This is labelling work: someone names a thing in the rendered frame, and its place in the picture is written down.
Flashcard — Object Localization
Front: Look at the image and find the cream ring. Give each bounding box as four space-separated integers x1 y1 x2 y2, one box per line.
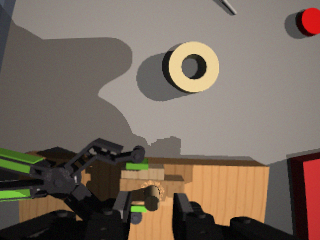
167 42 219 94

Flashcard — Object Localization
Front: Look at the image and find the light brown wooden board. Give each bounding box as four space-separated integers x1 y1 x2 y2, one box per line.
19 151 269 240

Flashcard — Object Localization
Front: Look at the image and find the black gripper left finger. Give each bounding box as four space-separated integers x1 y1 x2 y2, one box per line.
0 191 131 240

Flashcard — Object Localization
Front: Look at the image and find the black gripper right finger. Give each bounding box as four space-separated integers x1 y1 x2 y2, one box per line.
172 193 303 240

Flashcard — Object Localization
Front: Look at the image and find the grey metal screw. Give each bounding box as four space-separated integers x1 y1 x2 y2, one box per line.
221 0 237 15

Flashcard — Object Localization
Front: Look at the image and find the red rectangular tray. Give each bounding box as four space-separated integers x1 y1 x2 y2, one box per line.
290 152 320 240

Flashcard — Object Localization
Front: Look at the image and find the red round disc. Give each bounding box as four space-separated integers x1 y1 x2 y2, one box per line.
297 8 320 36

